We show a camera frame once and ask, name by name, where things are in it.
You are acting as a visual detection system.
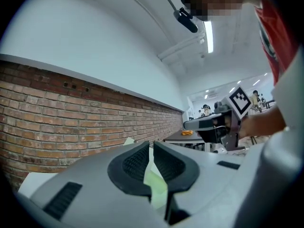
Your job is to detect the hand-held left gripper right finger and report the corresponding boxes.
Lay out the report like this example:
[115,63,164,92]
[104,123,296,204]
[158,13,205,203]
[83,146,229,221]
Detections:
[153,141,247,228]

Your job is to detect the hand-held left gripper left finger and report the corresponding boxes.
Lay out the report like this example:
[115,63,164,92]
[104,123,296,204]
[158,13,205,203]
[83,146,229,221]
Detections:
[30,141,164,228]

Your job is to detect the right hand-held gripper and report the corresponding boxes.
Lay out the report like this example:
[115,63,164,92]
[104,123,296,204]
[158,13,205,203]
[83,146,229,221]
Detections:
[182,85,253,152]

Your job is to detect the light green paper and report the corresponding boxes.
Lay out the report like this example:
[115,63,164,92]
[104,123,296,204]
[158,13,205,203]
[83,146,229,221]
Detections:
[124,136,168,210]

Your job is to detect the person's right forearm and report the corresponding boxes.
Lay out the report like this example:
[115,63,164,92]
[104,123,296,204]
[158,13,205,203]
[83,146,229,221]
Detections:
[239,103,287,140]

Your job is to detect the dark table with white legs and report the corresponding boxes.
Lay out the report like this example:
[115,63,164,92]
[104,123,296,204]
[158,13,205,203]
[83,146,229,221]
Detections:
[163,129,212,152]

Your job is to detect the white ceiling pipes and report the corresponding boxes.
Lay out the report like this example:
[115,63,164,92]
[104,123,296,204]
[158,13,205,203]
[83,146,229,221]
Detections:
[158,36,205,61]

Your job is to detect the long ceiling light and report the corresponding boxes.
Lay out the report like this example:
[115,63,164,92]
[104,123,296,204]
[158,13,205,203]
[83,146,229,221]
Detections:
[203,20,214,54]

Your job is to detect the red shirt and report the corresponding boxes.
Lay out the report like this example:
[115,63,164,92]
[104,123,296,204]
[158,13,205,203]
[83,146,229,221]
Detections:
[254,0,300,86]

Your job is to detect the silver fisheye camera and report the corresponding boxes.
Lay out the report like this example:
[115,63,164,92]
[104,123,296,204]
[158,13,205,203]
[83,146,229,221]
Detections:
[213,101,232,115]

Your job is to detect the black head camera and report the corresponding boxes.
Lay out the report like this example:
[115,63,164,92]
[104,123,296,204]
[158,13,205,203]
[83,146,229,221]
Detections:
[173,7,199,34]

